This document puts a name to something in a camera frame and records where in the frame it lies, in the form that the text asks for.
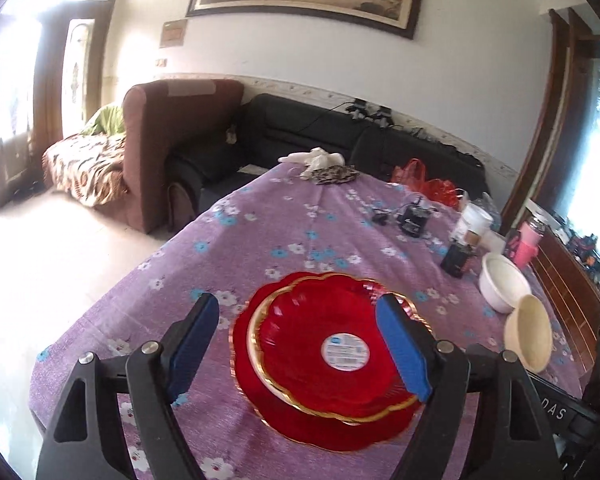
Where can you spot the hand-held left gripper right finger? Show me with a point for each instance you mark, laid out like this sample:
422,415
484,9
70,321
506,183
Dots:
404,347

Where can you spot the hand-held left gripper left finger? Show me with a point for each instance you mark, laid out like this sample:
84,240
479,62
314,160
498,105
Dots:
195,347

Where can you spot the red gold-rimmed plate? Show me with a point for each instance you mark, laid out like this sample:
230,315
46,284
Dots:
305,340

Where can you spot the cream bowl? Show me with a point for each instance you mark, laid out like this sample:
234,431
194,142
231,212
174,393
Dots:
530,335

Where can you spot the large red plate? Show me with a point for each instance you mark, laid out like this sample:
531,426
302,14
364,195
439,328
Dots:
330,430

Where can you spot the white bowl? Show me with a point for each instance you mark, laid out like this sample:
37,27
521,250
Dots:
502,280

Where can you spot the small dark box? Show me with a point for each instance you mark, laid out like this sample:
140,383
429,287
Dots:
456,260

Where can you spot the black device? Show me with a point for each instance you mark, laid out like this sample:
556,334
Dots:
412,219

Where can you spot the white cup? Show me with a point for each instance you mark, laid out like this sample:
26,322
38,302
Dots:
472,222

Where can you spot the purple floral tablecloth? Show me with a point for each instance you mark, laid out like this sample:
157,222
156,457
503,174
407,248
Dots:
280,230

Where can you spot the wooden cabinet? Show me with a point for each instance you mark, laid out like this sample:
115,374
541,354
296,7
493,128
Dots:
565,280

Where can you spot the pink bottle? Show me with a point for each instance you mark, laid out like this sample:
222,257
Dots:
527,242

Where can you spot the clear plastic bag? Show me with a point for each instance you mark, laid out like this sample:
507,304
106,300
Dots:
489,202

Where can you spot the red plastic bag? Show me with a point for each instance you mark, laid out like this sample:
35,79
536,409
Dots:
420,175

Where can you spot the leopard print cloth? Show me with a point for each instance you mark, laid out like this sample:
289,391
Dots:
336,175

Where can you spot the white flat box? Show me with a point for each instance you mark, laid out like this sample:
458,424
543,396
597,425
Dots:
539,208

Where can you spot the white cloth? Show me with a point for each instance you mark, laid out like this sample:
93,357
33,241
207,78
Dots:
317,157

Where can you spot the brown patterned blanket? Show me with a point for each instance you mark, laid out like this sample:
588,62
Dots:
85,165

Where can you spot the brown armchair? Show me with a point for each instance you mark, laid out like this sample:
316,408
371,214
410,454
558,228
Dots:
180,120

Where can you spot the black sofa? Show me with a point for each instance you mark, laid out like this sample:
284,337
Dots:
280,130

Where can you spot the black charger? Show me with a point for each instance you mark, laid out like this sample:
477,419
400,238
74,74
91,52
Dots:
381,115
358,109

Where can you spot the green cloth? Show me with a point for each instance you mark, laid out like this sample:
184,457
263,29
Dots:
105,117

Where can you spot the window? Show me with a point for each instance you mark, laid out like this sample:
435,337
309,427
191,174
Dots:
595,160

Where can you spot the wooden door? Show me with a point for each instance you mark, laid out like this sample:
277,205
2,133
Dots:
77,75

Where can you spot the small wall plaque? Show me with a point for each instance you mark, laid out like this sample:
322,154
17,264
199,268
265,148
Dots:
173,33

